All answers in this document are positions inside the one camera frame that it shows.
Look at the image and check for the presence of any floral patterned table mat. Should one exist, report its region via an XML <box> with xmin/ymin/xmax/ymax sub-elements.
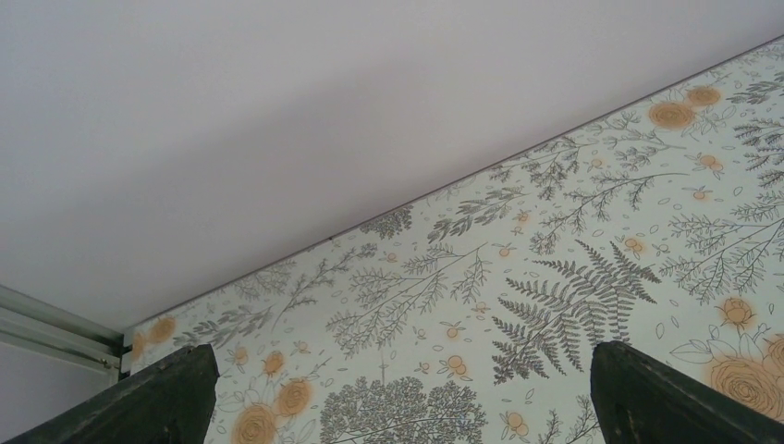
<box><xmin>130</xmin><ymin>39</ymin><xmax>783</xmax><ymax>443</ymax></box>

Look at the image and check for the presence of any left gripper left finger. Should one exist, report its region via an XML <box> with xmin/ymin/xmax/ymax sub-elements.
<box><xmin>8</xmin><ymin>344</ymin><xmax>219</xmax><ymax>443</ymax></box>

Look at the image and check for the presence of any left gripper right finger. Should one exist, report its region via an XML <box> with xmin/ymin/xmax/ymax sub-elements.
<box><xmin>590</xmin><ymin>340</ymin><xmax>783</xmax><ymax>443</ymax></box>

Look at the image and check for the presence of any aluminium rail frame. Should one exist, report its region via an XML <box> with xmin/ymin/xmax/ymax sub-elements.
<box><xmin>1</xmin><ymin>286</ymin><xmax>130</xmax><ymax>384</ymax></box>

